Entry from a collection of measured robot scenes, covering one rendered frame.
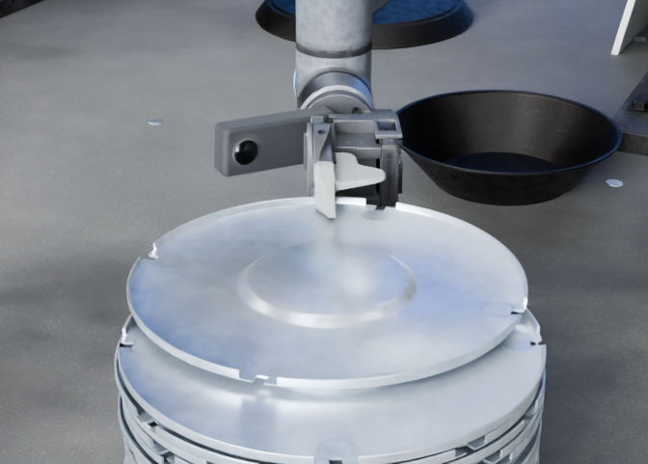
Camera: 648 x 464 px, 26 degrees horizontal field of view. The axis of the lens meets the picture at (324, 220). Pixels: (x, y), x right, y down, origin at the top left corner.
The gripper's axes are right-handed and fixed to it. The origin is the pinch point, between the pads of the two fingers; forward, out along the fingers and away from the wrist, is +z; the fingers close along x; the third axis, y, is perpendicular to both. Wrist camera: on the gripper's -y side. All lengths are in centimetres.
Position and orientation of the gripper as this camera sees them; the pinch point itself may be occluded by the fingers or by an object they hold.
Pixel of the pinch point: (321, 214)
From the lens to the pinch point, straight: 113.5
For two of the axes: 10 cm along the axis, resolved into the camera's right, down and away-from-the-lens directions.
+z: 0.3, 4.2, -9.1
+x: 0.0, 9.1, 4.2
